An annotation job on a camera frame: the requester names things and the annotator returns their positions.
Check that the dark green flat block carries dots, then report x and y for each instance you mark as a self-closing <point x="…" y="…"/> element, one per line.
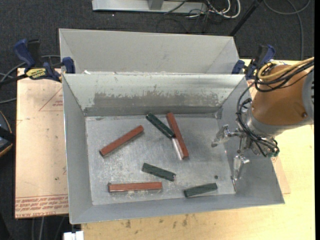
<point x="160" y="125"/>
<point x="200" y="190"/>
<point x="158" y="172"/>

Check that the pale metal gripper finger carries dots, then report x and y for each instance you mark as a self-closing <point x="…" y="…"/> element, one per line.
<point x="222" y="136"/>
<point x="238" y="166"/>

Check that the brown cardboard board, red print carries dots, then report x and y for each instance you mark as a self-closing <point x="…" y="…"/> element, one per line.
<point x="40" y="139"/>

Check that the red-brown flat block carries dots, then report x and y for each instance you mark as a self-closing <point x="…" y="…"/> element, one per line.
<point x="178" y="136"/>
<point x="121" y="140"/>
<point x="135" y="186"/>

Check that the grey metal bin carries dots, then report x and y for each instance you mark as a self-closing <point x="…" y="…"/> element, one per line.
<point x="150" y="96"/>

